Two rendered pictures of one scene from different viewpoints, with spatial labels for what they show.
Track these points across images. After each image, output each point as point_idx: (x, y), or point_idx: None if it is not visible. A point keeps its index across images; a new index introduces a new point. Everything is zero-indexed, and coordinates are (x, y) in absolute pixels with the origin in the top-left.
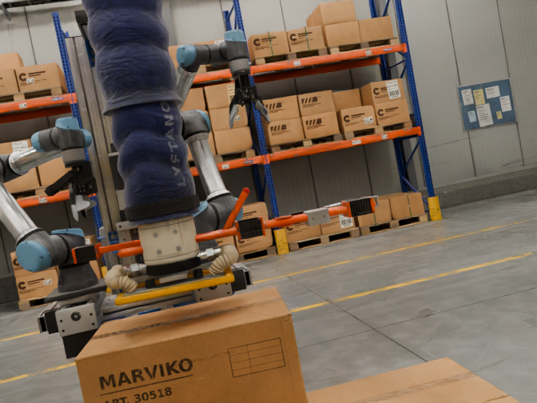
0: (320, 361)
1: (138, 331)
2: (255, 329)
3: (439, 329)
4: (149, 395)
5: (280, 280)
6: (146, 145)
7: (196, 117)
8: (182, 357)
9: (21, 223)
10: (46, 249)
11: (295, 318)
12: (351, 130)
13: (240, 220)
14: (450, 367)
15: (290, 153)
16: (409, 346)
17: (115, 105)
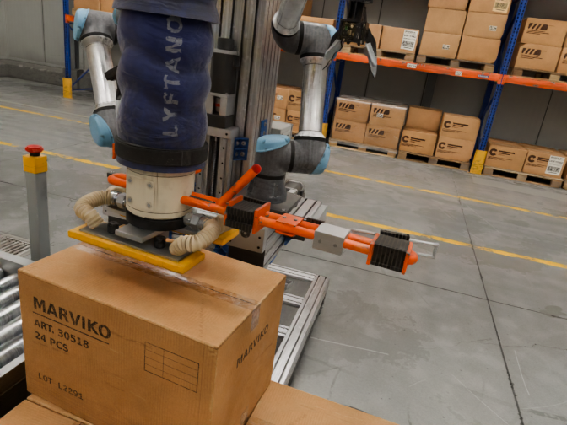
0: (411, 304)
1: (108, 262)
2: (175, 341)
3: (551, 339)
4: (69, 336)
5: (449, 199)
6: (135, 71)
7: (321, 34)
8: (103, 322)
9: (103, 94)
10: (110, 129)
11: (428, 246)
12: None
13: (321, 172)
14: None
15: (530, 82)
16: (504, 341)
17: (114, 4)
